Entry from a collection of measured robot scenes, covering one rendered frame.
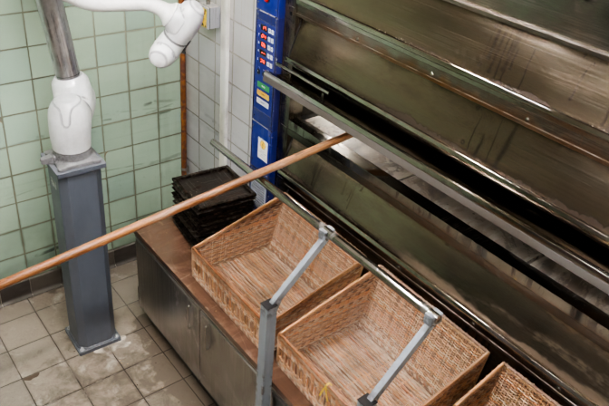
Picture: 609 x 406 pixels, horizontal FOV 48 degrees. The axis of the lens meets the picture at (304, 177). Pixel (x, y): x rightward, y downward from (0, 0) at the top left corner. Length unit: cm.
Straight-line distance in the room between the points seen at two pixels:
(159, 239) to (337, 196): 89
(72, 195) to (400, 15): 152
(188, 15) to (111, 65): 87
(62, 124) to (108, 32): 69
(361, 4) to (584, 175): 96
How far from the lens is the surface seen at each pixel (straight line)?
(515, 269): 225
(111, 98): 352
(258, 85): 300
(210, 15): 320
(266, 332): 233
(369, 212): 266
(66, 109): 285
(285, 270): 300
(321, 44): 267
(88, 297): 332
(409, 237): 254
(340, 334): 273
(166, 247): 314
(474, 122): 219
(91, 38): 337
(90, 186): 299
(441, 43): 220
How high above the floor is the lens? 246
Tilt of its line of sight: 31 degrees down
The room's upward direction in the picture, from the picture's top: 5 degrees clockwise
